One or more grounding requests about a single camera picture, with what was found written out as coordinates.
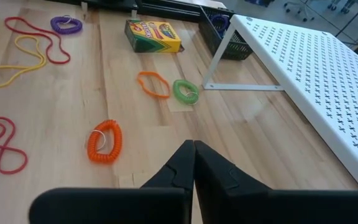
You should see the green spiral coil keychain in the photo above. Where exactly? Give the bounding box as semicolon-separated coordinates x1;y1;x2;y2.
172;79;200;106

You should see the yellow Crayola crayon box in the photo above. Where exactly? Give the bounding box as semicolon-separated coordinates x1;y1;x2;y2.
124;19;183;54

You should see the red rubber band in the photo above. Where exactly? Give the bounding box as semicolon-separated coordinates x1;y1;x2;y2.
0;116;29;175
4;16;71;65

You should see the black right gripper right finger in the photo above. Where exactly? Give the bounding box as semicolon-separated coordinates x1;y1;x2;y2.
194;140;358;224

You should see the orange spiral coil keychain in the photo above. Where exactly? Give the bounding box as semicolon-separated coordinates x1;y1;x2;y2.
86;119;123;164

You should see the yellow rubber band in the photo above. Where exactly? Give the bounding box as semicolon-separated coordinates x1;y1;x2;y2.
0;34;47;89

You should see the office chair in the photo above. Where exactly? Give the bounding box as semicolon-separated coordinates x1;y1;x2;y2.
283;0;313;22

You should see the orange rubber band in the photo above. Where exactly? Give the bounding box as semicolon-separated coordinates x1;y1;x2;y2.
137;71;171;100

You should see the white perforated metal shelf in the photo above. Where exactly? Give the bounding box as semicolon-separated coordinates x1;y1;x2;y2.
202;14;358;191

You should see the purple spiral coil keychain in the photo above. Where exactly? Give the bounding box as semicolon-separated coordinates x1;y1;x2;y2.
209;14;231;32
50;15;83;35

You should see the black plastic basket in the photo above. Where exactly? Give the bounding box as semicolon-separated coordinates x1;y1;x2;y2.
197;5;254;61

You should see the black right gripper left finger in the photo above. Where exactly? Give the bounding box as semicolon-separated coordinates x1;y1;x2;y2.
29;139;195;224

